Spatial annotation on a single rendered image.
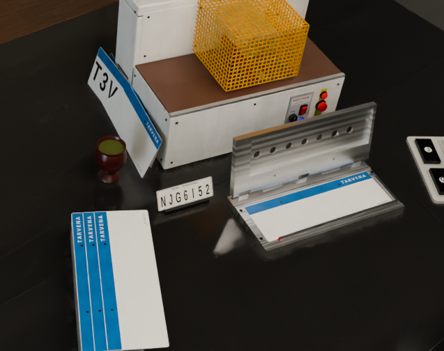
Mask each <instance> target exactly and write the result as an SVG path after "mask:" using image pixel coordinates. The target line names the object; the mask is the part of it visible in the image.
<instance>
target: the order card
mask: <svg viewBox="0 0 444 351"><path fill-rule="evenodd" d="M156 194H157V201H158V211H162V210H166V209H169V208H173V207H176V206H179V205H183V204H186V203H191V202H193V201H198V200H201V199H203V198H208V197H211V196H213V181H212V177H207V178H203V179H200V180H195V181H192V182H188V183H185V184H182V185H178V186H175V187H170V188H167V189H163V190H160V191H157V192H156Z"/></svg>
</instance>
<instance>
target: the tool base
mask: <svg viewBox="0 0 444 351"><path fill-rule="evenodd" d="M365 161H366V160H365V159H364V160H363V159H362V158H359V159H355V160H354V163H351V164H347V165H344V166H341V167H340V170H338V171H334V172H331V173H327V174H324V175H321V174H322V172H320V173H316V174H313V175H307V174H303V175H299V176H298V179H296V180H292V181H289V182H285V183H282V187H279V188H277V189H272V190H269V191H266V192H262V191H263V190H262V189H261V190H258V191H255V192H251V193H249V192H248V191H245V192H241V193H239V196H237V197H234V198H233V197H232V196H228V197H227V200H226V203H227V204H228V206H229V207H230V208H231V210H232V211H233V213H234V214H235V215H236V217H237V218H238V220H239V221H240V223H241V224H242V225H243V227H244V228H245V230H246V231H247V232H248V234H249V235H250V237H251V238H252V239H253V241H254V242H255V244H256V245H257V246H258V248H259V249H260V251H261V252H262V254H263V255H264V256H265V257H267V256H271V255H273V254H277V253H279V252H282V251H286V250H288V249H292V248H294V247H298V246H300V245H303V244H307V243H310V242H313V241H316V240H320V239H322V238H325V237H328V236H331V235H334V234H337V233H341V232H343V231H347V230H349V229H352V228H355V227H358V226H361V225H364V224H368V223H370V222H373V221H376V220H379V219H382V218H385V217H389V216H392V215H395V214H398V213H400V212H403V210H404V207H405V206H404V204H403V203H402V202H400V201H399V200H398V201H399V202H398V203H396V204H394V205H390V206H388V207H385V208H381V209H379V210H375V211H372V212H368V213H366V214H362V215H360V216H357V217H354V218H351V219H347V220H344V221H341V222H338V223H336V224H332V225H329V226H326V227H323V228H319V229H316V230H314V231H310V232H308V233H304V234H302V235H297V236H295V237H291V238H289V239H286V240H282V241H279V240H274V241H272V242H268V241H267V239H266V238H265V237H264V236H263V234H262V233H261V231H260V230H259V229H258V227H257V226H256V224H255V223H254V222H253V221H252V219H251V218H250V216H249V215H248V213H247V212H246V211H245V209H244V207H246V206H249V205H253V204H256V203H260V202H263V201H267V200H270V199H272V198H277V197H279V196H283V195H286V194H290V193H293V192H297V191H300V190H303V189H307V188H310V187H314V186H317V185H321V184H323V183H326V182H330V181H333V180H337V179H340V178H344V177H347V176H351V175H354V174H357V173H361V172H363V171H366V172H368V174H369V175H370V176H371V177H372V178H374V176H377V175H376V174H375V173H371V172H370V171H372V170H371V167H370V166H367V164H366V163H365ZM377 177H378V176H377ZM240 210H243V211H242V212H240ZM260 237H262V238H263V239H262V240H260Z"/></svg>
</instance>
